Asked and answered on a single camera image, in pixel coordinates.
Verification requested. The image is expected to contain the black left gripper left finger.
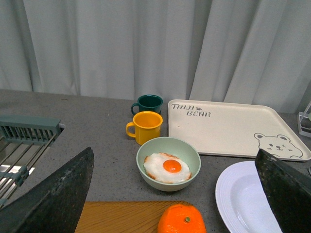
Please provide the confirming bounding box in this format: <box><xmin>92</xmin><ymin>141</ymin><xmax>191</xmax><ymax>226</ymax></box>
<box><xmin>0</xmin><ymin>148</ymin><xmax>94</xmax><ymax>233</ymax></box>

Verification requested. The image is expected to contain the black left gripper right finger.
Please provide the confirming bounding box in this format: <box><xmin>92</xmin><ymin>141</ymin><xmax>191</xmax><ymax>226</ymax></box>
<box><xmin>255</xmin><ymin>149</ymin><xmax>311</xmax><ymax>233</ymax></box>

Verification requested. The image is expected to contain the white ridged plate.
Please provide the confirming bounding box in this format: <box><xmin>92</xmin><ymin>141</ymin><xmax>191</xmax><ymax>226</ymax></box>
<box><xmin>215</xmin><ymin>161</ymin><xmax>282</xmax><ymax>233</ymax></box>

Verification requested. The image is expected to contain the orange mandarin fruit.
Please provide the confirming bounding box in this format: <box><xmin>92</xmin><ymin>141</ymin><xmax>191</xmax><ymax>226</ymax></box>
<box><xmin>157</xmin><ymin>204</ymin><xmax>207</xmax><ymax>233</ymax></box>

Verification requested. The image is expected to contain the wooden cutting board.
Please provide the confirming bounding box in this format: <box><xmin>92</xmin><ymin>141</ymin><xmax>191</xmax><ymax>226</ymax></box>
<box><xmin>75</xmin><ymin>201</ymin><xmax>190</xmax><ymax>233</ymax></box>

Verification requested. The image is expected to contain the green metal dish rack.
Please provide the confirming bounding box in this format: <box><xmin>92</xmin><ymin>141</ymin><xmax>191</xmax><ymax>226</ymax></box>
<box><xmin>0</xmin><ymin>115</ymin><xmax>64</xmax><ymax>207</ymax></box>

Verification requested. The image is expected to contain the white cup holder rack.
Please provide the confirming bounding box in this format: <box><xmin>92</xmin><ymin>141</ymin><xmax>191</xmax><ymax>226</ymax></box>
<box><xmin>297</xmin><ymin>102</ymin><xmax>311</xmax><ymax>138</ymax></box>

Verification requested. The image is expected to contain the beige bear serving tray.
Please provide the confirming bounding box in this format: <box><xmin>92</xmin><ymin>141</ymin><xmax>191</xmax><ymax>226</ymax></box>
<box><xmin>168</xmin><ymin>100</ymin><xmax>311</xmax><ymax>162</ymax></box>

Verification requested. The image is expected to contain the fake fried egg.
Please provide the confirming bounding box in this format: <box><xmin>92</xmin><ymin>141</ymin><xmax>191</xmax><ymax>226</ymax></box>
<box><xmin>143</xmin><ymin>152</ymin><xmax>192</xmax><ymax>183</ymax></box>

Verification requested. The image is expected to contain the light green bowl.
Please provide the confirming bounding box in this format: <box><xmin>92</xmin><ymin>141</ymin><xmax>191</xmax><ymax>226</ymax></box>
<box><xmin>136</xmin><ymin>137</ymin><xmax>201</xmax><ymax>192</ymax></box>

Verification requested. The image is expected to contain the yellow mug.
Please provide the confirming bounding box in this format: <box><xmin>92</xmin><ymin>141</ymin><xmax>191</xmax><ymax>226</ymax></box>
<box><xmin>125</xmin><ymin>111</ymin><xmax>163</xmax><ymax>145</ymax></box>

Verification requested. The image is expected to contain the dark green mug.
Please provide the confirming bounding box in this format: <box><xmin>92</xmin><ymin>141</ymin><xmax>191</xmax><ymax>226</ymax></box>
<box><xmin>131</xmin><ymin>94</ymin><xmax>163</xmax><ymax>115</ymax></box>

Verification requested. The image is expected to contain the white curtain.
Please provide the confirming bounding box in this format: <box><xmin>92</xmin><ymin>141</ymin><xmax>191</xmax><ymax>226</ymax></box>
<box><xmin>0</xmin><ymin>0</ymin><xmax>311</xmax><ymax>113</ymax></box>

